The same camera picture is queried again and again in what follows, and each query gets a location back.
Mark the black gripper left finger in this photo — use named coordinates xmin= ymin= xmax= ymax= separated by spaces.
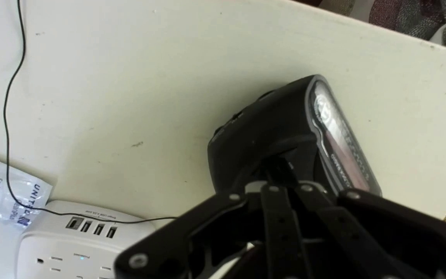
xmin=113 ymin=182 xmax=312 ymax=279

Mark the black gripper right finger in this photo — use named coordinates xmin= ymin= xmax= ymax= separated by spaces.
xmin=289 ymin=179 xmax=446 ymax=279

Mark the white power strip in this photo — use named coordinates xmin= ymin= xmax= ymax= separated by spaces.
xmin=15 ymin=199 xmax=158 ymax=279

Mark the white nightstand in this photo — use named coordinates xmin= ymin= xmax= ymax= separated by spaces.
xmin=0 ymin=0 xmax=446 ymax=279

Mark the clear plastic packet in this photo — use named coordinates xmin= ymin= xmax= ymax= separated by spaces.
xmin=0 ymin=150 xmax=57 ymax=229

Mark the thin black cable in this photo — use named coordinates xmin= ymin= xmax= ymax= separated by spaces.
xmin=1 ymin=0 xmax=178 ymax=224

